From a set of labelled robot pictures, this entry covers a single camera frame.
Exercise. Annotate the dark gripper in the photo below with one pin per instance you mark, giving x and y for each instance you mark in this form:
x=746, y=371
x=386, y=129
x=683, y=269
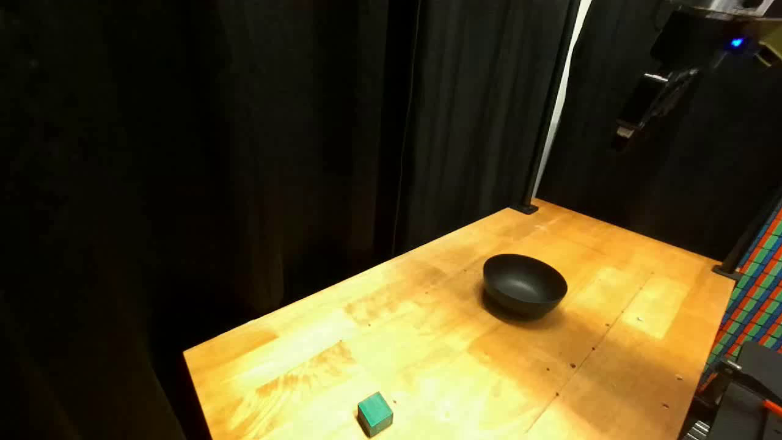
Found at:
x=650, y=100

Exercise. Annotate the green block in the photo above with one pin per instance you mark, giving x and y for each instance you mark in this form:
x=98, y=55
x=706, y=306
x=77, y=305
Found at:
x=375, y=412

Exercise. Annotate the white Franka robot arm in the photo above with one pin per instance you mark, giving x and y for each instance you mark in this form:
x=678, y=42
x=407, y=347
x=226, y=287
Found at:
x=734, y=33

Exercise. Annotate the black bowl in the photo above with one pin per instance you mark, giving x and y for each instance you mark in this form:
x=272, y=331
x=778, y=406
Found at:
x=524, y=284

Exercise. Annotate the white vertical strip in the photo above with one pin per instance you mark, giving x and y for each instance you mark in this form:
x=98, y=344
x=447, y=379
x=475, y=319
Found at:
x=562, y=88

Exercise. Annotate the colourful checkered board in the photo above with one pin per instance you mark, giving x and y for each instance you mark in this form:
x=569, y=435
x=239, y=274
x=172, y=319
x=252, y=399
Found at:
x=759, y=294

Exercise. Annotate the black curtain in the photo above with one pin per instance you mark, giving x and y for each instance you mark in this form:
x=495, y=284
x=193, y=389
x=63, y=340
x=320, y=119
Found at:
x=245, y=147

